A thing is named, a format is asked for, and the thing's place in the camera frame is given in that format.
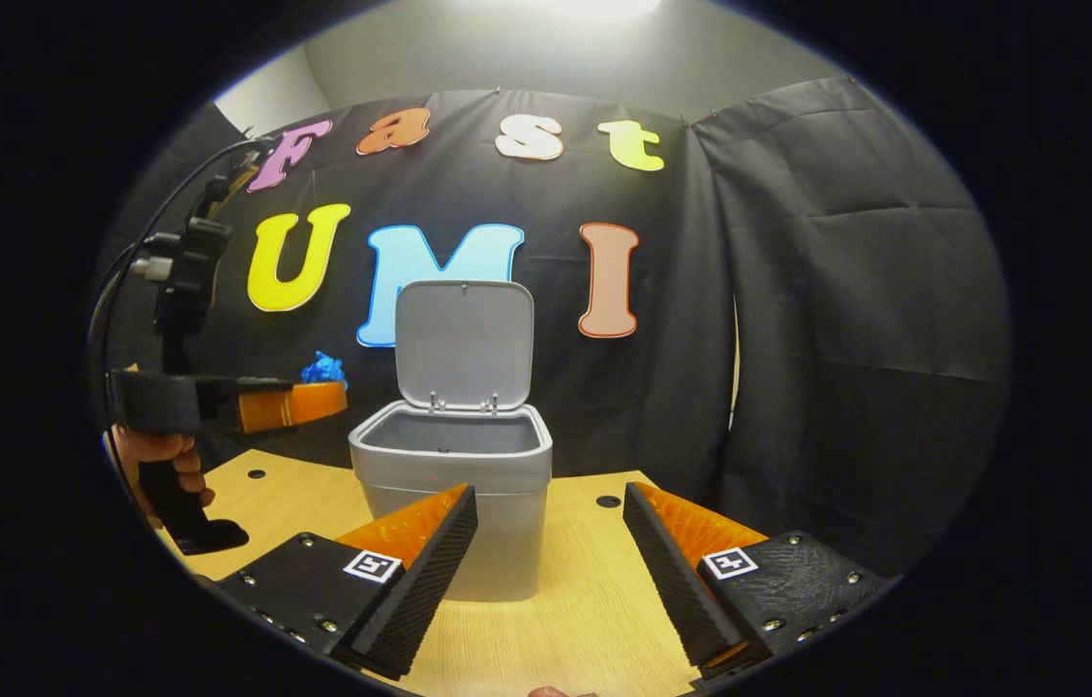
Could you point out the black backdrop cloth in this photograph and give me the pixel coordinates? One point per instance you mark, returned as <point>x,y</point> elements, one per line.
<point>798,339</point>

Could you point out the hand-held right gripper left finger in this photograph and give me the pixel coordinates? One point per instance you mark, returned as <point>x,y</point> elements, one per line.
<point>425,590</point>

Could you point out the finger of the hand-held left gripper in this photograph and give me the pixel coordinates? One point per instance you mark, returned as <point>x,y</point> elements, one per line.
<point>289,407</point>

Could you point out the wooden desktop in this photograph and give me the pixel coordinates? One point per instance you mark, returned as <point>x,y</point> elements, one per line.
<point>585,620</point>

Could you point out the long ceiling light panel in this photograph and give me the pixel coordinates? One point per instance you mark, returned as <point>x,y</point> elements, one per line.
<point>585,8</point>

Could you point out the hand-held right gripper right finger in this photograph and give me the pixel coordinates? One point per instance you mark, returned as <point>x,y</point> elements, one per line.
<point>672,590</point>

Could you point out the blue paper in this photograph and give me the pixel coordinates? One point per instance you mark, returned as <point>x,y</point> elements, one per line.
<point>323,370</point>

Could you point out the white desktop garbage bin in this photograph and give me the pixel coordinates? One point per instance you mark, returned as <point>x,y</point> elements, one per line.
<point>454,513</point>

